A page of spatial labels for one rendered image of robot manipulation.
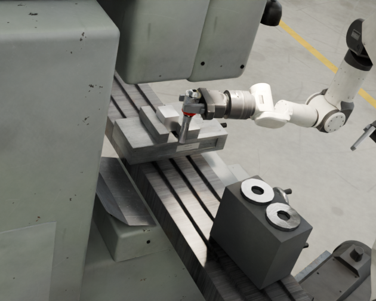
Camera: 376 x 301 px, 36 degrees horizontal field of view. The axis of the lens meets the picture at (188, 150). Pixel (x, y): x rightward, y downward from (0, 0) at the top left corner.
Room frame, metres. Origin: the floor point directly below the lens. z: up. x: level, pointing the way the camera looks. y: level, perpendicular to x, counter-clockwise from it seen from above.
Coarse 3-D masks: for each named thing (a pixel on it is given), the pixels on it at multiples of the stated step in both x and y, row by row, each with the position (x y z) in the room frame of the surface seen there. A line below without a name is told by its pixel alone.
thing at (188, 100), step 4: (184, 96) 1.42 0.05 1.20; (188, 96) 1.40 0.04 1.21; (200, 96) 1.42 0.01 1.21; (184, 100) 1.41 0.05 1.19; (188, 100) 1.40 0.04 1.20; (192, 100) 1.40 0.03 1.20; (196, 100) 1.40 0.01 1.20; (184, 104) 1.41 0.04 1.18; (188, 104) 1.40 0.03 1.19; (188, 112) 1.40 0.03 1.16
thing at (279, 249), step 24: (240, 192) 1.15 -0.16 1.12; (264, 192) 1.16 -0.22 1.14; (216, 216) 1.16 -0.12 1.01; (240, 216) 1.11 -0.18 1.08; (264, 216) 1.08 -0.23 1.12; (288, 216) 1.10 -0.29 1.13; (216, 240) 1.14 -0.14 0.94; (240, 240) 1.09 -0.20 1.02; (264, 240) 1.04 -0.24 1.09; (288, 240) 1.03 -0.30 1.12; (240, 264) 1.07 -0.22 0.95; (264, 264) 1.02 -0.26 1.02; (288, 264) 1.07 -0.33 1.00
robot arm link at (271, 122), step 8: (280, 104) 1.57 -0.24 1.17; (288, 104) 1.55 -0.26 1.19; (264, 112) 1.46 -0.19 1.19; (272, 112) 1.47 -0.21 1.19; (280, 112) 1.55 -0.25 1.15; (288, 112) 1.52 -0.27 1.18; (256, 120) 1.46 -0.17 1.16; (264, 120) 1.45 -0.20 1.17; (272, 120) 1.46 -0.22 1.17; (280, 120) 1.48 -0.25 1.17; (288, 120) 1.50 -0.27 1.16; (272, 128) 1.50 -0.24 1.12
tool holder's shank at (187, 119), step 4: (184, 116) 1.41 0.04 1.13; (188, 116) 1.41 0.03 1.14; (192, 116) 1.41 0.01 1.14; (184, 120) 1.41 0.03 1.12; (188, 120) 1.41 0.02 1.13; (184, 124) 1.41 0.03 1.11; (188, 124) 1.41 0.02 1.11; (184, 128) 1.41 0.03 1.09; (188, 128) 1.42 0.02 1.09; (180, 132) 1.41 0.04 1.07; (184, 132) 1.41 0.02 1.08; (180, 136) 1.41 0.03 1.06; (184, 136) 1.41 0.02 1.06; (180, 140) 1.41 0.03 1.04; (184, 140) 1.41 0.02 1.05
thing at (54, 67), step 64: (0, 0) 1.00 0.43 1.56; (64, 0) 1.07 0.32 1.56; (0, 64) 0.87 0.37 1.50; (64, 64) 0.94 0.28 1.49; (0, 128) 0.87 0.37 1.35; (64, 128) 0.95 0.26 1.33; (0, 192) 0.87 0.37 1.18; (64, 192) 0.96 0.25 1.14; (0, 256) 0.87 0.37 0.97; (64, 256) 0.97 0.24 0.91
